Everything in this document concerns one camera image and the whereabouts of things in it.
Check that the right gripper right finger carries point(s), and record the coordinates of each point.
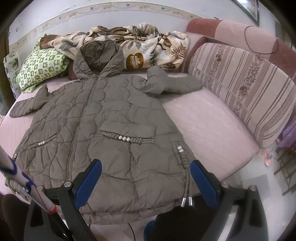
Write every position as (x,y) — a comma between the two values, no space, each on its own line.
(249,221)

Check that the leaf print fleece blanket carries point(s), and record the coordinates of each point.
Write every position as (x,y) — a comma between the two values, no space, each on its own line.
(143,45)

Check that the framed wall picture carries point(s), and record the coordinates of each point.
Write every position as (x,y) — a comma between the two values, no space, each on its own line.
(251,7)

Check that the olive quilted hooded jacket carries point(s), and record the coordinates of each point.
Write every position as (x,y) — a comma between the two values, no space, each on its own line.
(119,120)

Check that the striped floral cushion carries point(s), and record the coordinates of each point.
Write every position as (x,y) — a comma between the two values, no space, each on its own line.
(257,91)

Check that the floral fabric by wall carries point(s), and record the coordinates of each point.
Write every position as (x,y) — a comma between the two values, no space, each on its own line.
(12,69)

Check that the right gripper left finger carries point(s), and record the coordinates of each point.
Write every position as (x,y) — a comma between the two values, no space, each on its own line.
(76,195)

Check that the pink red padded headboard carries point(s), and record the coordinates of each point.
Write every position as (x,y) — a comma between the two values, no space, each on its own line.
(249,38)

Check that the green white patterned pillow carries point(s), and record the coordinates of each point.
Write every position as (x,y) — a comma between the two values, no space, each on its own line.
(40,65)

